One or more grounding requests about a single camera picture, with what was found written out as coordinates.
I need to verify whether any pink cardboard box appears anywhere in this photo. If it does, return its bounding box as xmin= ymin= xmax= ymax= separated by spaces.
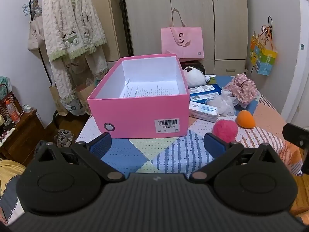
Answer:
xmin=87 ymin=54 xmax=191 ymax=138

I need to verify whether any cream fleece pajama top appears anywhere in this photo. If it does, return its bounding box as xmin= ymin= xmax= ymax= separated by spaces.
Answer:
xmin=42 ymin=0 xmax=107 ymax=62

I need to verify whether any pink fuzzy ball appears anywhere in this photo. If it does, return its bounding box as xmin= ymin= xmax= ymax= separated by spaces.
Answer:
xmin=212 ymin=120 xmax=238 ymax=143

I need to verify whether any pink tote bag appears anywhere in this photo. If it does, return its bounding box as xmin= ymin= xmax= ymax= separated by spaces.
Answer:
xmin=161 ymin=8 xmax=204 ymax=62

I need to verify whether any colourful gift bag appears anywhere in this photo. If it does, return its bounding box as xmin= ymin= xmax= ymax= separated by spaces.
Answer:
xmin=249 ymin=31 xmax=278 ymax=76

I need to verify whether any blue white package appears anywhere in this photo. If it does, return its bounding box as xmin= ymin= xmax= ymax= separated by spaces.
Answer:
xmin=189 ymin=84 xmax=222 ymax=102

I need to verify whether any orange makeup sponge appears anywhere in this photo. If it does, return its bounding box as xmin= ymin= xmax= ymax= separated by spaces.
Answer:
xmin=236 ymin=110 xmax=256 ymax=129

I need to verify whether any teal patterned bag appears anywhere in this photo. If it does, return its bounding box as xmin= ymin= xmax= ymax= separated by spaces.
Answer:
xmin=0 ymin=76 xmax=13 ymax=98

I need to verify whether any white plastic bag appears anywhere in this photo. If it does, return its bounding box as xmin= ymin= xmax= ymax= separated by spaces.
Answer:
xmin=207 ymin=89 xmax=239 ymax=116

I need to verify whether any pink floral cloth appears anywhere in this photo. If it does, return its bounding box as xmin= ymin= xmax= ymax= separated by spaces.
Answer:
xmin=223 ymin=74 xmax=260 ymax=107

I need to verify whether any orange drink bottle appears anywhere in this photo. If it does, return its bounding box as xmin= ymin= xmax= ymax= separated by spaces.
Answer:
xmin=6 ymin=99 xmax=21 ymax=123

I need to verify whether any blue clothes hanger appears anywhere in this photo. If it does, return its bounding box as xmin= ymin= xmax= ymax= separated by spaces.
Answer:
xmin=23 ymin=0 xmax=44 ymax=16

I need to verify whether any beige canvas tote bag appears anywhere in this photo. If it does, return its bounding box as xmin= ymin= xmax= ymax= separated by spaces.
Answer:
xmin=27 ymin=0 xmax=47 ymax=52

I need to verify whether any wooden cabinet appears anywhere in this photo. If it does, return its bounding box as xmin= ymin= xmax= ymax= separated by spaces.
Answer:
xmin=0 ymin=109 xmax=45 ymax=166

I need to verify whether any yellow blanket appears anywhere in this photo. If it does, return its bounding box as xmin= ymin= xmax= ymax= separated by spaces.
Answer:
xmin=0 ymin=159 xmax=27 ymax=223

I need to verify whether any beige wardrobe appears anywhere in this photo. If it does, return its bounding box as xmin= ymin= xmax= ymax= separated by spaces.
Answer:
xmin=109 ymin=0 xmax=249 ymax=76

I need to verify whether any white panda plush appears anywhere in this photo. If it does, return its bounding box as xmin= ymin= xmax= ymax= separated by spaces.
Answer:
xmin=183 ymin=66 xmax=208 ymax=89

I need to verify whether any black stool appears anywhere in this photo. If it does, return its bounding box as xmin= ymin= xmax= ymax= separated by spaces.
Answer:
xmin=181 ymin=61 xmax=206 ymax=75

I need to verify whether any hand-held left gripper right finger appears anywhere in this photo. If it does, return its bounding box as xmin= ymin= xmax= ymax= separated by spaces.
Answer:
xmin=189 ymin=132 xmax=282 ymax=182

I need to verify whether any grey slipper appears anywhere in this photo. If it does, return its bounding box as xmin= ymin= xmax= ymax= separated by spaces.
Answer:
xmin=53 ymin=136 xmax=72 ymax=148
xmin=57 ymin=129 xmax=74 ymax=141

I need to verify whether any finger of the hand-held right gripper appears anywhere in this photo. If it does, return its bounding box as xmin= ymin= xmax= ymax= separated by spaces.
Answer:
xmin=282 ymin=123 xmax=309 ymax=175

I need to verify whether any printed brown paper bag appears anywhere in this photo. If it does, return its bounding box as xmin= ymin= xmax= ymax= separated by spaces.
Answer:
xmin=76 ymin=78 xmax=97 ymax=115

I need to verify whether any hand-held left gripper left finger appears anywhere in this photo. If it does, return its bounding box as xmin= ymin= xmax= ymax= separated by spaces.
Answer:
xmin=31 ymin=132 xmax=126 ymax=182

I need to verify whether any white door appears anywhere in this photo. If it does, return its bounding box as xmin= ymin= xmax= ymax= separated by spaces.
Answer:
xmin=281 ymin=0 xmax=309 ymax=126

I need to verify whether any orange ribbon bundle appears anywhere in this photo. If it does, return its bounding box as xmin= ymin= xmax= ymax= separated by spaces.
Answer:
xmin=260 ymin=16 xmax=275 ymax=40

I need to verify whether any black clothes rack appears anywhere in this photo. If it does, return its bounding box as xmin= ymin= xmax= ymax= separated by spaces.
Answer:
xmin=28 ymin=0 xmax=64 ymax=129

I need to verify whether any dark woven basket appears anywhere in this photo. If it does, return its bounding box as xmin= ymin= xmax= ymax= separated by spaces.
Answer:
xmin=0 ymin=84 xmax=23 ymax=122

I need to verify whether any white blue carton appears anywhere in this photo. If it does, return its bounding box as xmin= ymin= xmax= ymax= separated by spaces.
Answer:
xmin=189 ymin=101 xmax=219 ymax=123

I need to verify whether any printed paper sheet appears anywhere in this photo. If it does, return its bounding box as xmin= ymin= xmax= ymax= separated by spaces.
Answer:
xmin=119 ymin=79 xmax=181 ymax=98

